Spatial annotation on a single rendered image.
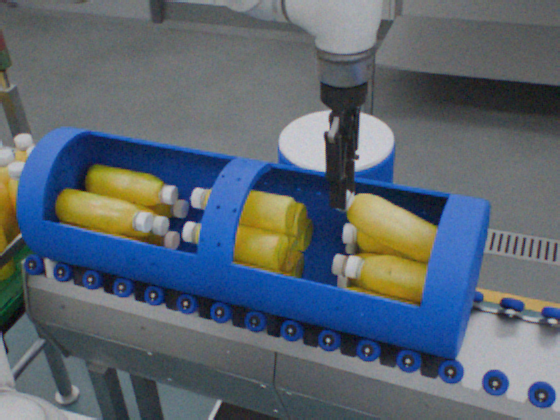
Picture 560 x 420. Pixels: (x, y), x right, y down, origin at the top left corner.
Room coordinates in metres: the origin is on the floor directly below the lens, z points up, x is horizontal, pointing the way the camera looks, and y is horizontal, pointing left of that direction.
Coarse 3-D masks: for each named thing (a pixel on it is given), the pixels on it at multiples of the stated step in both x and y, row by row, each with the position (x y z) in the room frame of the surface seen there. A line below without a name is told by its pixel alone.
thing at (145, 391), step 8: (136, 376) 1.34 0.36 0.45; (136, 384) 1.34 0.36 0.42; (144, 384) 1.33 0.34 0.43; (152, 384) 1.36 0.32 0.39; (136, 392) 1.35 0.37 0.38; (144, 392) 1.33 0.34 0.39; (152, 392) 1.35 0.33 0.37; (136, 400) 1.35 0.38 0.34; (144, 400) 1.34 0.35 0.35; (152, 400) 1.34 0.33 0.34; (144, 408) 1.34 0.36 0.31; (152, 408) 1.33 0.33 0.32; (160, 408) 1.37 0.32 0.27; (144, 416) 1.34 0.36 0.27; (152, 416) 1.33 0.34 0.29; (160, 416) 1.36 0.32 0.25
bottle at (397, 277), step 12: (360, 264) 0.96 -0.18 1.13; (372, 264) 0.95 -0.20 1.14; (384, 264) 0.94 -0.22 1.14; (396, 264) 0.93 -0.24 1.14; (408, 264) 0.93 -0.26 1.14; (420, 264) 0.93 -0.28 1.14; (360, 276) 0.95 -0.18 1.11; (372, 276) 0.93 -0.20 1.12; (384, 276) 0.92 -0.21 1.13; (396, 276) 0.92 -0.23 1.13; (408, 276) 0.91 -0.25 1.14; (420, 276) 0.90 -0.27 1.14; (372, 288) 0.93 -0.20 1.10; (384, 288) 0.91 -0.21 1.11; (396, 288) 0.91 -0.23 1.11; (408, 288) 0.90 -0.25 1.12; (420, 288) 0.89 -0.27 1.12; (408, 300) 0.90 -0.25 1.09; (420, 300) 0.89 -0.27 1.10
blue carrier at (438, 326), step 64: (64, 128) 1.35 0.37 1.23; (192, 192) 1.32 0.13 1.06; (320, 192) 1.19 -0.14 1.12; (384, 192) 1.12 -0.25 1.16; (64, 256) 1.15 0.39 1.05; (128, 256) 1.07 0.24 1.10; (192, 256) 1.02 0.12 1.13; (320, 256) 1.15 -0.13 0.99; (448, 256) 0.87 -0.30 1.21; (320, 320) 0.92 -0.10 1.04; (384, 320) 0.86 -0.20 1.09; (448, 320) 0.81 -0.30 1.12
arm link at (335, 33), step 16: (288, 0) 1.05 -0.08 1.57; (304, 0) 1.03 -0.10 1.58; (320, 0) 1.01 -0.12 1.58; (336, 0) 0.99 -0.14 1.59; (352, 0) 0.99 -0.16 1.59; (368, 0) 1.00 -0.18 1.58; (288, 16) 1.06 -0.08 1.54; (304, 16) 1.03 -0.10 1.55; (320, 16) 1.01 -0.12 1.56; (336, 16) 0.99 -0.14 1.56; (352, 16) 0.99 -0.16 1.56; (368, 16) 1.00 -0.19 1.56; (320, 32) 1.01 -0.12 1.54; (336, 32) 0.99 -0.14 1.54; (352, 32) 0.99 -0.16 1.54; (368, 32) 1.00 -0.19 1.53; (320, 48) 1.02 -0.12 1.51; (336, 48) 1.00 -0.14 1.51; (352, 48) 1.00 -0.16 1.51; (368, 48) 1.01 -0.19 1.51
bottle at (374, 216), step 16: (352, 208) 1.01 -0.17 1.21; (368, 208) 1.00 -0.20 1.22; (384, 208) 1.00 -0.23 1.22; (400, 208) 1.01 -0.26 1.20; (368, 224) 0.99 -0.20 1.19; (384, 224) 0.98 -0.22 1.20; (400, 224) 0.98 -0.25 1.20; (416, 224) 0.98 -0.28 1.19; (432, 224) 0.99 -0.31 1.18; (384, 240) 0.97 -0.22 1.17; (400, 240) 0.96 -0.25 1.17; (416, 240) 0.96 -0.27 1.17; (432, 240) 0.95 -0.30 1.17; (416, 256) 0.95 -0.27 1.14
